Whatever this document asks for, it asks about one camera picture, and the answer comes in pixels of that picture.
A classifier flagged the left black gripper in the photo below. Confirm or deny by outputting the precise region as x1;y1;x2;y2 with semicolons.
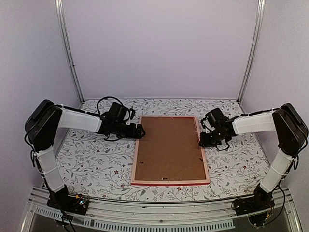
113;121;146;139

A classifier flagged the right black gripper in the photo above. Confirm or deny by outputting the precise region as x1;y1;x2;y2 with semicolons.
199;127;227;148

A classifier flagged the brown cardboard backing board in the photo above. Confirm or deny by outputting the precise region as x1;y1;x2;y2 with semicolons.
134;117;206;181

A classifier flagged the red wooden picture frame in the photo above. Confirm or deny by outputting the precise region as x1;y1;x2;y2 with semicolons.
130;115;210;187

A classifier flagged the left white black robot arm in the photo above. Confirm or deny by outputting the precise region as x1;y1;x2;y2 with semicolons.
24;99;146;210

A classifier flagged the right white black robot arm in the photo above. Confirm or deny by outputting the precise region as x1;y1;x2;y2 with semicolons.
199;103;309;211

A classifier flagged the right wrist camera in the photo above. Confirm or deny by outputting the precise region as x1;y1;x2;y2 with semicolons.
200;117;211;131

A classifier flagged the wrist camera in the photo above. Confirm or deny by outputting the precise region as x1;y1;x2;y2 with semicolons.
129;108;136;120
200;117;211;131

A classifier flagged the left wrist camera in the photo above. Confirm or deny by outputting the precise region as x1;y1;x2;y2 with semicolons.
129;108;136;120

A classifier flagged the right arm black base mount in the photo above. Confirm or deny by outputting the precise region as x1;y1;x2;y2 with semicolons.
231;184;275;216

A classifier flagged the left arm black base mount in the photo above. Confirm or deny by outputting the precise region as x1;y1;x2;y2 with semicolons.
47;186;89;215

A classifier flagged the right aluminium corner post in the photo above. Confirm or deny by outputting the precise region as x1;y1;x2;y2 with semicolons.
237;0;266;104

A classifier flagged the aluminium corner post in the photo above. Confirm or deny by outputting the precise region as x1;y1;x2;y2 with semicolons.
237;0;266;104
55;0;84;103

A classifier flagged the left aluminium corner post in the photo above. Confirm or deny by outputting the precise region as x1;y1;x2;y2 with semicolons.
55;0;84;103

